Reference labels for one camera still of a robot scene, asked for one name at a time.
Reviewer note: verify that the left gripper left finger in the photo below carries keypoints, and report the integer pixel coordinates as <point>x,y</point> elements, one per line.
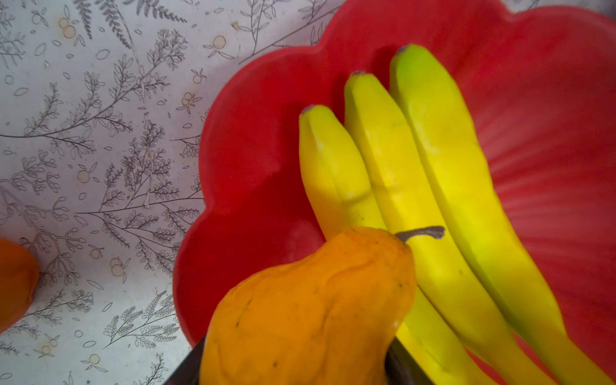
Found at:
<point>189,370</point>

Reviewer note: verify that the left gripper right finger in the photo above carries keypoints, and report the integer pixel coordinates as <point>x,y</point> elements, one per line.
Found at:
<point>402,369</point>

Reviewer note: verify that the yellow pear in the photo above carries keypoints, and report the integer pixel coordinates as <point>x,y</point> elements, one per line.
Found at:
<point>329,318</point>

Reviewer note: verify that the orange tangerine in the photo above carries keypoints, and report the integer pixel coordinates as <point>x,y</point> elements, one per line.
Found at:
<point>19,277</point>

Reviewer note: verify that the yellow banana bunch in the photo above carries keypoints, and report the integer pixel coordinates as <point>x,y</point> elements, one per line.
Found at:
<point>406,156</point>

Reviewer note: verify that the red flower-shaped bowl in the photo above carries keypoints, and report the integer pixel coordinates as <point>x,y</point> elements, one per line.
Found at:
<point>540,86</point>

